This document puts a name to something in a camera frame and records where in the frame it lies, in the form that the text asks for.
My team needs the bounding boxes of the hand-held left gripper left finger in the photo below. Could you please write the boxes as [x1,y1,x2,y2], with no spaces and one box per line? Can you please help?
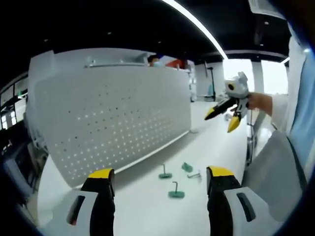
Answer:
[50,168,116,236]

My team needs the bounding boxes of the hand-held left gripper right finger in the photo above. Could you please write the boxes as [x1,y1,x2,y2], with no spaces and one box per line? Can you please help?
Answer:
[206,166,274,236]

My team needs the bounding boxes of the bare metal hook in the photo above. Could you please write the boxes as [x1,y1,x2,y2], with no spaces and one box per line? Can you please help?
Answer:
[187,173,203,184]

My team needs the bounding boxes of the green base hook assembly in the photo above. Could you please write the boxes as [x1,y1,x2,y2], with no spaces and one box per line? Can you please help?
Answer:
[158,164,173,180]
[167,181,186,199]

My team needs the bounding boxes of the white perforated mounting plate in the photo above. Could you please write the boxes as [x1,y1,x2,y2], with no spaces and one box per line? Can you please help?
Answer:
[27,47,193,190]

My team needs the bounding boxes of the person's right hand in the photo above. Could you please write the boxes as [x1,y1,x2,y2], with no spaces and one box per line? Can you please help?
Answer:
[247,91,273,116]

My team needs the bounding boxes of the kick scooter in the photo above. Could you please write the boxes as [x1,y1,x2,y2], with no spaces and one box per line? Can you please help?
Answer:
[203,65,218,101]

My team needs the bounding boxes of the person in white coat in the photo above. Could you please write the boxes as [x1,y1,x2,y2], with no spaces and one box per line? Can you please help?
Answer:
[242,22,310,223]

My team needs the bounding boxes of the red and white object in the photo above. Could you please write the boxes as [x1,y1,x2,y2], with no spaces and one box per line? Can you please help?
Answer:
[165,59,189,71]

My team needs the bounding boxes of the person's blue shirt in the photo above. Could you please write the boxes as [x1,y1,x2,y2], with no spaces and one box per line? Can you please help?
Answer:
[289,48,315,177]

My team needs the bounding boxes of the long ceiling light strip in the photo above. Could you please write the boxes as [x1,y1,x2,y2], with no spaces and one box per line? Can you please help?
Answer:
[161,0,229,59]

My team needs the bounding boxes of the ceiling air vent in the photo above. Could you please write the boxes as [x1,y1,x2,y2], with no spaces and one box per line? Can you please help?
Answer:
[248,0,287,22]

